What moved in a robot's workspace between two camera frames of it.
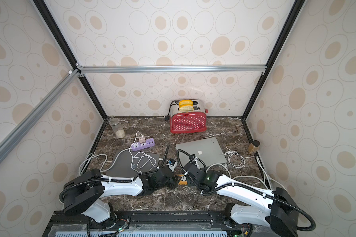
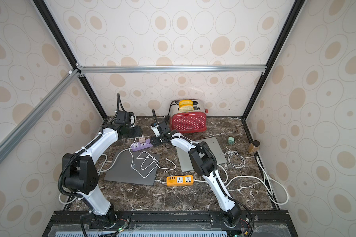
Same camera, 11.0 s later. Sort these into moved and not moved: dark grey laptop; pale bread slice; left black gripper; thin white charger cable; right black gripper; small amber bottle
Moved: left black gripper; right black gripper
Not moved: pale bread slice; thin white charger cable; small amber bottle; dark grey laptop
